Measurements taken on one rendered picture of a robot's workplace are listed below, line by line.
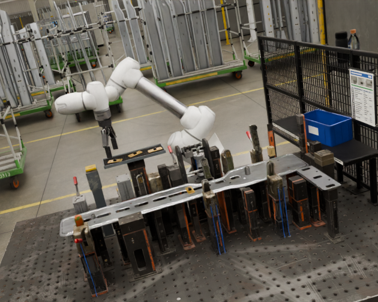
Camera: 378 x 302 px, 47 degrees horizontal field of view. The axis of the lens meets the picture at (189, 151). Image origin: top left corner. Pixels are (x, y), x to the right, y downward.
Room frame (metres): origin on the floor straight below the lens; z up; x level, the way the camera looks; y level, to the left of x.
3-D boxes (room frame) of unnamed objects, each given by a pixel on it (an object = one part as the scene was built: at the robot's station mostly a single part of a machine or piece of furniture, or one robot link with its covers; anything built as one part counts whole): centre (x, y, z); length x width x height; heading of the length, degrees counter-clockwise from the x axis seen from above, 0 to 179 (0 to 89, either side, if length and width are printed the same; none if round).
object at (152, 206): (2.16, 0.05, 1.00); 1.38 x 0.22 x 0.02; 101
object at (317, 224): (2.09, -0.61, 0.84); 0.11 x 0.06 x 0.29; 11
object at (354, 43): (2.48, -1.03, 1.53); 0.06 x 0.06 x 0.20
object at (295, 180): (2.09, -0.53, 0.84); 0.11 x 0.10 x 0.28; 11
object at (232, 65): (9.36, -0.51, 0.88); 1.91 x 1.00 x 1.76; 94
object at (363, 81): (2.26, -0.98, 1.30); 0.23 x 0.02 x 0.31; 11
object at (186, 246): (2.15, 0.11, 0.84); 0.17 x 0.06 x 0.29; 11
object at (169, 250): (2.13, 0.24, 0.84); 0.13 x 0.11 x 0.29; 11
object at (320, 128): (2.46, -0.82, 1.10); 0.30 x 0.17 x 0.13; 21
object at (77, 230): (1.87, 0.58, 0.88); 0.15 x 0.11 x 0.36; 11
